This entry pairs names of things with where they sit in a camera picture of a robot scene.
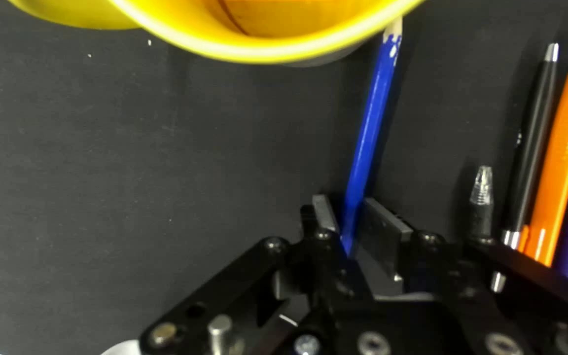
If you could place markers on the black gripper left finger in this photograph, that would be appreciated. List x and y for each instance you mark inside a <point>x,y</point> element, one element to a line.
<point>324,223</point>

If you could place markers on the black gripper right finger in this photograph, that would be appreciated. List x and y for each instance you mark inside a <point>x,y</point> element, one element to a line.
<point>385,229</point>

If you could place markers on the blue pencil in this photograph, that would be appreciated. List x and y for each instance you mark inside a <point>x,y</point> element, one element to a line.
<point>372,131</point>

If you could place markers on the white mug yellow inside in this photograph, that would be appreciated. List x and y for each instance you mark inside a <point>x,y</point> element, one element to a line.
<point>232,32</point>

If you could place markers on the dark pen silver tip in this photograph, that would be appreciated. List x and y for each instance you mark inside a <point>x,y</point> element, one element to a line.
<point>482,198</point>

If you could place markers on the thin black pen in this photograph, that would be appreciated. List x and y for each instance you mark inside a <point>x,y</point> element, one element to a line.
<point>535,138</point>

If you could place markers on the orange pen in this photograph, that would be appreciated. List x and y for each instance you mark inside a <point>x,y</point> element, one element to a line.
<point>563,164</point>

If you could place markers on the black mat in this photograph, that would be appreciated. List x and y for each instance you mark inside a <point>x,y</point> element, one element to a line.
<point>133,164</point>

